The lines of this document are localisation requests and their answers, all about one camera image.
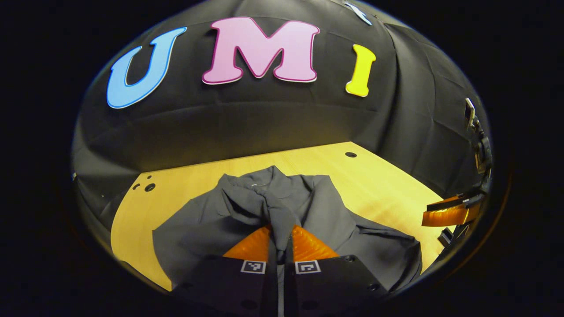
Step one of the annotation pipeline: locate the grey shirt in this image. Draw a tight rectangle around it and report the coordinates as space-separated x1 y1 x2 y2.
152 166 423 293

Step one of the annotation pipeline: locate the black backdrop cloth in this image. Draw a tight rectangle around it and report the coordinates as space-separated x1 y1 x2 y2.
72 0 492 221

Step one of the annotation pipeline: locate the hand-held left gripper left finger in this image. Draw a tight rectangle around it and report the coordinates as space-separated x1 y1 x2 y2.
172 225 278 317

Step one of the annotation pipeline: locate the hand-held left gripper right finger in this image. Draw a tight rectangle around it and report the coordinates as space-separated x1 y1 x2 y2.
284 225 388 317

